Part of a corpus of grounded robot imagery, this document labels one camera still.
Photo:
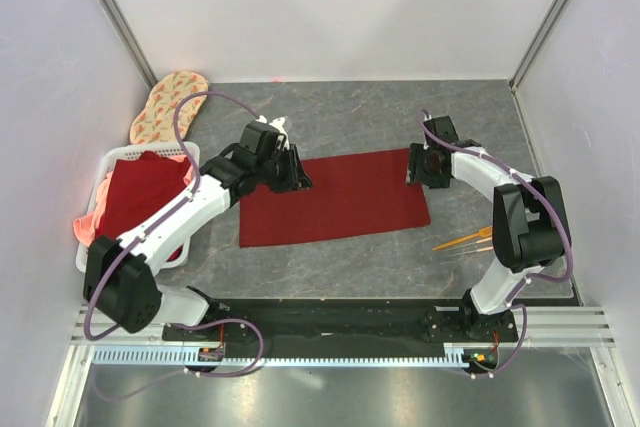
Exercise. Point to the white plastic basket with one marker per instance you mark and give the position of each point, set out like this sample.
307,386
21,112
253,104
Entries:
107,164

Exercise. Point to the white slotted cable duct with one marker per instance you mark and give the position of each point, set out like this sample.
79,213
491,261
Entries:
452,357

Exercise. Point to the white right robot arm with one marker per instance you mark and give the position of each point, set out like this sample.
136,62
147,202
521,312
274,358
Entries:
530,233

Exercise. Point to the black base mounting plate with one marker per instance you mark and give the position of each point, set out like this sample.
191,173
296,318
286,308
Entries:
347,327

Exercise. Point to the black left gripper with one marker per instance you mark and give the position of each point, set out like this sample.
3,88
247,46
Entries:
296,178

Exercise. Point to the floral oval placemat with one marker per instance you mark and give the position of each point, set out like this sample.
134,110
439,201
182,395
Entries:
155,122

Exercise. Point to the salmon pink cloth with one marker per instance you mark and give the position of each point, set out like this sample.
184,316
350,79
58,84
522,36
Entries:
85,227

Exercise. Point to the red cloth napkin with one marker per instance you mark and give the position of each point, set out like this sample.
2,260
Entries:
351,195

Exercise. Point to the orange plastic fork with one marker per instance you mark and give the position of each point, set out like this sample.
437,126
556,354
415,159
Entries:
479,236

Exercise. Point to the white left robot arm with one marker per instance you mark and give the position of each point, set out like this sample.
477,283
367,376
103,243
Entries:
120,284

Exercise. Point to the chopstick with tan handle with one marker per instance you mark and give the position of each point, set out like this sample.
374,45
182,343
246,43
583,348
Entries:
472,243

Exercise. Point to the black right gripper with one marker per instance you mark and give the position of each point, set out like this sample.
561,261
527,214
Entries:
416,154

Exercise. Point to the red cloth in basket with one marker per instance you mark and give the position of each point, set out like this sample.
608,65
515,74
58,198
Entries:
139,188

